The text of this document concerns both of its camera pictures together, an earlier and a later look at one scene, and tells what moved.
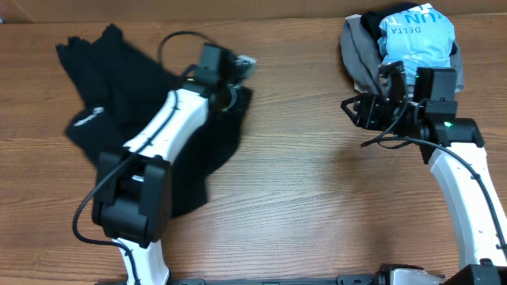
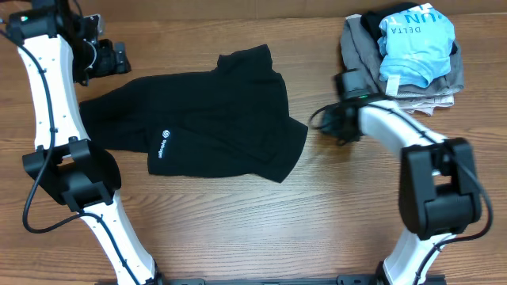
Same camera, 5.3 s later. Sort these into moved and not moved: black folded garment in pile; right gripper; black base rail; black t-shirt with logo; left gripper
Moved: black t-shirt with logo; right gripper; left gripper
Not moved: black folded garment in pile; black base rail
